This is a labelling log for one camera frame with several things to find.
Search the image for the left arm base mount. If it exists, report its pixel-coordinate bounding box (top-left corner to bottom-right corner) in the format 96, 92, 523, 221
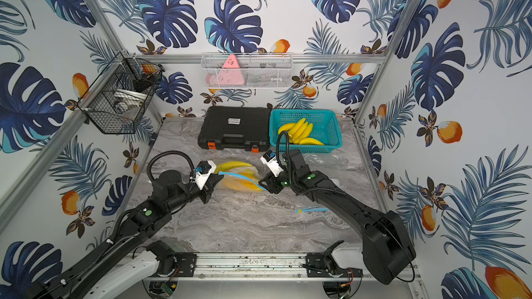
145, 241, 198, 278

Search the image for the clear bag with banana peel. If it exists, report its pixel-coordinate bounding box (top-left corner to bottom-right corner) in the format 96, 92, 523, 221
215, 161, 265, 192

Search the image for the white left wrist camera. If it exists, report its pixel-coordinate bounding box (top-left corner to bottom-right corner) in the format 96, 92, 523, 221
194, 161, 217, 190

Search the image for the black plastic tool case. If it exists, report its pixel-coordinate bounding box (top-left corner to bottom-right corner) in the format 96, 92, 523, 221
198, 106, 271, 153

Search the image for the pink triangular object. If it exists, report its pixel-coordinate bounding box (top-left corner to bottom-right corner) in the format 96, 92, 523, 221
213, 54, 245, 86

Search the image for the clear zip-top bag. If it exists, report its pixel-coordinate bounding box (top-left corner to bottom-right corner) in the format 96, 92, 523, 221
290, 150, 346, 203

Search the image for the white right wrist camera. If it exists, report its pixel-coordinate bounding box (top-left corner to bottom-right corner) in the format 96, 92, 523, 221
260, 150, 285, 178

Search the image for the green-yellow banana bunch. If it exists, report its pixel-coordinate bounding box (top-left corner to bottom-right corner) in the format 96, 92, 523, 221
215, 161, 253, 174

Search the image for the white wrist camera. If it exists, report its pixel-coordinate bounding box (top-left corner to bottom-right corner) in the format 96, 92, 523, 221
194, 161, 217, 190
260, 150, 285, 178

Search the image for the white wire shelf basket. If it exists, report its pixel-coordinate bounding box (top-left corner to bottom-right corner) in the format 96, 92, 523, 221
201, 53, 294, 89

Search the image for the black wire basket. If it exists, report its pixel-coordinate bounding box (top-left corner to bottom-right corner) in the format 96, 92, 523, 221
76, 53, 165, 135

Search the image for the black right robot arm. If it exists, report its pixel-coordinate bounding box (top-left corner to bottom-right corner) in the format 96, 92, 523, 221
259, 149, 416, 285

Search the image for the teal plastic basket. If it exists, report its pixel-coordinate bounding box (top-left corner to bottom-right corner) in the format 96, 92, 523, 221
270, 109, 343, 154

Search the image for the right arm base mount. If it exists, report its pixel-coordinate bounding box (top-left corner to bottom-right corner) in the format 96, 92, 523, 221
302, 240, 364, 278

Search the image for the aluminium front rail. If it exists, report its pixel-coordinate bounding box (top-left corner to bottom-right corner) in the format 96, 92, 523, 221
80, 251, 421, 282

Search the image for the yellow banana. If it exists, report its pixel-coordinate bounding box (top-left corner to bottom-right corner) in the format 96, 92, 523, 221
288, 118, 306, 138
278, 123, 296, 142
298, 137, 324, 146

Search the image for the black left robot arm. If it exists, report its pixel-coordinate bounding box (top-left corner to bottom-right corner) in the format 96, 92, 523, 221
22, 170, 223, 298

